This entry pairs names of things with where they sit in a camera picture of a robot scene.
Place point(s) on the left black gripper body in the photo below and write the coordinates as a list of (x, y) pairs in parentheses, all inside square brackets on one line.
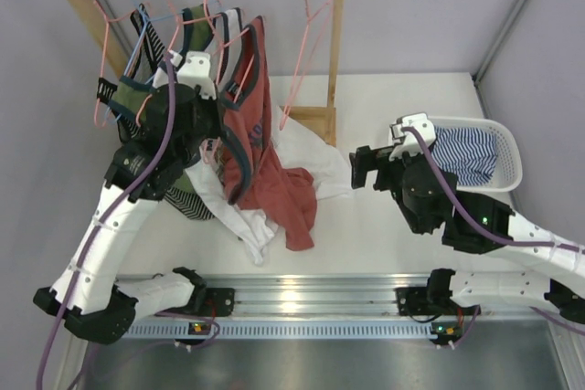
[(201, 117)]

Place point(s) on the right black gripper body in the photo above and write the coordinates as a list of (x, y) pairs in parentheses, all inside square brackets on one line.
[(389, 174)]

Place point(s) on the red tank top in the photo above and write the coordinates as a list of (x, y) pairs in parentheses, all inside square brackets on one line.
[(254, 177)]

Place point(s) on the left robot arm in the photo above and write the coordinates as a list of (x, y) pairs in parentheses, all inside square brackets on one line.
[(119, 216)]

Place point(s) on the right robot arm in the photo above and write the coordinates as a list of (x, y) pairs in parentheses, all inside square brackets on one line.
[(551, 277)]

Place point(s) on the white motorcycle print tank top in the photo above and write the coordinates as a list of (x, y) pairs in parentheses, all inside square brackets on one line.
[(296, 146)]

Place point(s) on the green tank top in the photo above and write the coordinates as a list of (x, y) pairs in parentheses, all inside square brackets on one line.
[(160, 140)]

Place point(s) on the black white striped tank top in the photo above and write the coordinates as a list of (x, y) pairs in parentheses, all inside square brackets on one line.
[(151, 43)]

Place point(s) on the pink hanger with white top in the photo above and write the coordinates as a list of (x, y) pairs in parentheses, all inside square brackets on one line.
[(197, 30)]

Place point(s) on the blue white striped garment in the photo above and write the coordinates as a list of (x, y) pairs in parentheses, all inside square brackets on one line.
[(468, 152)]

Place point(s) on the white plastic laundry basket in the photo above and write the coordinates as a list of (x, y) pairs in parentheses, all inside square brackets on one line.
[(508, 172)]

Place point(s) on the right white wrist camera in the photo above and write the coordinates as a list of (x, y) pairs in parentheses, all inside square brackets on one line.
[(406, 134)]

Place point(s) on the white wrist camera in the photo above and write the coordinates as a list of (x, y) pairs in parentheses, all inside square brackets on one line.
[(406, 134), (193, 70)]

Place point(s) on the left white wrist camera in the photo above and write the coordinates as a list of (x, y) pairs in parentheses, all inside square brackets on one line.
[(193, 70)]

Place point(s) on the blue wire hanger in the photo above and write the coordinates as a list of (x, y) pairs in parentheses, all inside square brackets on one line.
[(137, 43)]

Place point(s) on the aluminium mounting rail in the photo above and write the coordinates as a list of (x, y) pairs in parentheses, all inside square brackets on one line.
[(314, 307)]

